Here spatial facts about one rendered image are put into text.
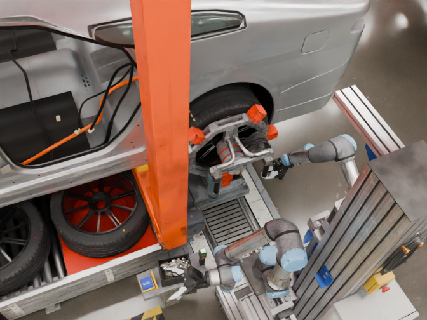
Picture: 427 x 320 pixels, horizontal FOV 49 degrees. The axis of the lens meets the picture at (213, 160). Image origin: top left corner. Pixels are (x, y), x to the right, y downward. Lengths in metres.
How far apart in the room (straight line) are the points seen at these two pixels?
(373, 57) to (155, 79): 3.72
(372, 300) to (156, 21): 1.56
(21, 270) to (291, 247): 1.77
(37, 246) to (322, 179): 2.29
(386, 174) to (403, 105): 3.20
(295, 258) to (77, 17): 1.44
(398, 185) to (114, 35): 1.43
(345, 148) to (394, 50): 2.77
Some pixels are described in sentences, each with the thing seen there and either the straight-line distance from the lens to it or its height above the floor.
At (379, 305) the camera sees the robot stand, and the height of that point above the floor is 1.23.
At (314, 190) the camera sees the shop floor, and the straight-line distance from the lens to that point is 4.00.
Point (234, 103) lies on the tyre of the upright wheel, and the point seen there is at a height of 1.17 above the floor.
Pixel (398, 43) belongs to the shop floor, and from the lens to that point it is 5.47.
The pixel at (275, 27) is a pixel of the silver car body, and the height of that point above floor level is 1.64.
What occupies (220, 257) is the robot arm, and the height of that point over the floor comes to 1.15.
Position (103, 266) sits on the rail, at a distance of 3.20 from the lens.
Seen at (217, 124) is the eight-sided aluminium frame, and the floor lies 1.11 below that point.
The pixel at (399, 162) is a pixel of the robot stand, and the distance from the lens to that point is 1.73.
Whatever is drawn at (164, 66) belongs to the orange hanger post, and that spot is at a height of 2.13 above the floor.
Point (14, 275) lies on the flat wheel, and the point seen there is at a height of 0.49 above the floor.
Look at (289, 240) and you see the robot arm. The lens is 2.10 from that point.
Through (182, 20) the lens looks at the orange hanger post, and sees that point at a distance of 1.59.
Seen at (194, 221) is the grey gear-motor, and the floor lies 0.40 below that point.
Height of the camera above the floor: 3.34
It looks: 56 degrees down
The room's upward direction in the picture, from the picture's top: 6 degrees clockwise
